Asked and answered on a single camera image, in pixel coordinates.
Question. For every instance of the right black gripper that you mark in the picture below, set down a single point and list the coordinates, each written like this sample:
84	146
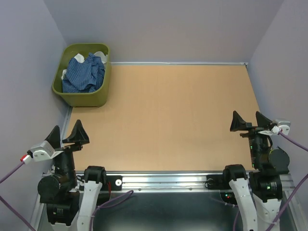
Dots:
238	123

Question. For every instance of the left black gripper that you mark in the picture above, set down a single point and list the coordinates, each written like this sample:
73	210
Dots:
78	133

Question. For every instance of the blue checkered long sleeve shirt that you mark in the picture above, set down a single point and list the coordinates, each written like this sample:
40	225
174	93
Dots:
86	77

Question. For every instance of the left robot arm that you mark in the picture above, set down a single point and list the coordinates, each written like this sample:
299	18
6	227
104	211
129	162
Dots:
69	210

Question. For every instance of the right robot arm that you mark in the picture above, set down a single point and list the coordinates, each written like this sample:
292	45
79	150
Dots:
258	194

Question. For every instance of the green plastic bin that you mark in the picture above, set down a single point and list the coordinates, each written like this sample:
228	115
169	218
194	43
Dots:
94	99

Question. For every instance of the white crumpled shirt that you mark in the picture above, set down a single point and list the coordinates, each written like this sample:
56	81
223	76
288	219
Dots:
80	58

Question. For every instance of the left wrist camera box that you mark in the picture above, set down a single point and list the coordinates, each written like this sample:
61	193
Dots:
43	151

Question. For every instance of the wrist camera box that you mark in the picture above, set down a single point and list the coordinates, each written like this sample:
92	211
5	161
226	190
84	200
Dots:
43	151
281	125

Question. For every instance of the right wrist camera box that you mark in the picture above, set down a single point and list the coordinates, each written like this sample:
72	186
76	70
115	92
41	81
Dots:
281	125

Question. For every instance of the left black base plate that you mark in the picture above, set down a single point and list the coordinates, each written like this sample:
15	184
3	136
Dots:
113	183

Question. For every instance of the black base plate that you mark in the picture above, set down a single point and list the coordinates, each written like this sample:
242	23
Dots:
216	182
113	183

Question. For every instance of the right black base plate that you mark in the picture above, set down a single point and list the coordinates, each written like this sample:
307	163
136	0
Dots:
216	182

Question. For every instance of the aluminium mounting rail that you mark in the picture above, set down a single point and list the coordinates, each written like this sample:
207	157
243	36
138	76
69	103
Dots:
162	182

